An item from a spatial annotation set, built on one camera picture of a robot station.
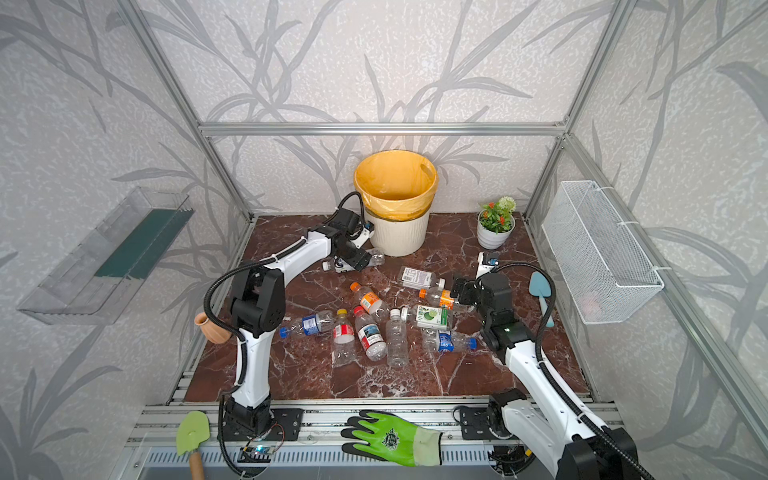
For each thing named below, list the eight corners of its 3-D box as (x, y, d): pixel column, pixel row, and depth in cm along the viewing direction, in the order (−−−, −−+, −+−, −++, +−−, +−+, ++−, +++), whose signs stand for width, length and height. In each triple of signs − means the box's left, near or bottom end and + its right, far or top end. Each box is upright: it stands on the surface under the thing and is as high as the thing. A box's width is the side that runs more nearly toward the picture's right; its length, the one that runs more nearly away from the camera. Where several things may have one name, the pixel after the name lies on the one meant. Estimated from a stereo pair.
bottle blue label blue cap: (285, 344, 89) (279, 336, 85) (285, 326, 93) (279, 318, 89) (335, 332, 92) (331, 324, 87) (333, 315, 95) (330, 307, 91)
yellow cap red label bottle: (332, 367, 85) (328, 360, 80) (340, 316, 95) (336, 307, 91) (354, 367, 85) (351, 360, 80) (359, 316, 95) (357, 307, 91)
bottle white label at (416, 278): (398, 291, 101) (398, 284, 98) (398, 273, 106) (398, 266, 102) (434, 291, 101) (436, 284, 98) (433, 273, 106) (434, 266, 102)
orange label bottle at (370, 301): (347, 295, 99) (344, 288, 95) (357, 286, 101) (355, 278, 97) (382, 323, 92) (381, 317, 89) (391, 312, 95) (391, 305, 91)
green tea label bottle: (401, 331, 92) (401, 325, 88) (401, 310, 96) (401, 304, 93) (451, 331, 92) (453, 325, 88) (449, 310, 96) (450, 304, 93)
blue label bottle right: (422, 354, 87) (423, 348, 84) (422, 335, 91) (422, 328, 87) (475, 354, 87) (478, 348, 84) (472, 335, 91) (475, 328, 87)
